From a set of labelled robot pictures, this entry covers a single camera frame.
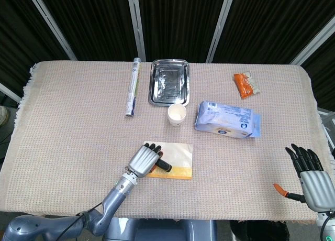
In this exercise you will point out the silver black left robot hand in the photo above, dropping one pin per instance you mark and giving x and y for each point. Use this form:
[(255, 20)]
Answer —
[(142, 161)]

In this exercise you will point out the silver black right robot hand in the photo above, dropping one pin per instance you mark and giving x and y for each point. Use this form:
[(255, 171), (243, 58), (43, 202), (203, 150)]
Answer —
[(314, 183)]

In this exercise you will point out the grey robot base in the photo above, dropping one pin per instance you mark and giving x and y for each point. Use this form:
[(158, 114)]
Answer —
[(162, 230)]

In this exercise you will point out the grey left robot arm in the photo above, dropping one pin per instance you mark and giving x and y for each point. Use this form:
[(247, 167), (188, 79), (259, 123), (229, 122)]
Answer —
[(112, 199)]

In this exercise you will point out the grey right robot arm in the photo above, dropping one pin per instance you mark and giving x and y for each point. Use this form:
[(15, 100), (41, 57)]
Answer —
[(324, 221)]

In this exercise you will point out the white paper cup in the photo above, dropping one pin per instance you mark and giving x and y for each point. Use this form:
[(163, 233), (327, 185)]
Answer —
[(177, 116)]

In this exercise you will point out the beige woven tablecloth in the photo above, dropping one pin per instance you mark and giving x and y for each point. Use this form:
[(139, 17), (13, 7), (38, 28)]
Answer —
[(78, 146)]

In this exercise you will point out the cling film roll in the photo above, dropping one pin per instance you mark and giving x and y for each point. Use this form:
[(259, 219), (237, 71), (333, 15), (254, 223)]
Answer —
[(133, 89)]

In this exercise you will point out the stainless steel rectangular tray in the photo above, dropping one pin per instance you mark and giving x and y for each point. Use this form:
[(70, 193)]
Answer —
[(168, 83)]

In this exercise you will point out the light blue tissue pack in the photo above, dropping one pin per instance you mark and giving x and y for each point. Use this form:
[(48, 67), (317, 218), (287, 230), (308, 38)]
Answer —
[(225, 120)]

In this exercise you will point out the orange snack packet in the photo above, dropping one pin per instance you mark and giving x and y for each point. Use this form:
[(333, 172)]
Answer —
[(244, 85)]

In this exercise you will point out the grey metal frame cart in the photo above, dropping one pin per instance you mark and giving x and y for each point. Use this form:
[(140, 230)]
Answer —
[(327, 125)]

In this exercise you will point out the grey partition frame post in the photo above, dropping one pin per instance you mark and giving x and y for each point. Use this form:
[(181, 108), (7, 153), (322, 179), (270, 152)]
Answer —
[(314, 42), (221, 23), (50, 23), (136, 23), (10, 93)]

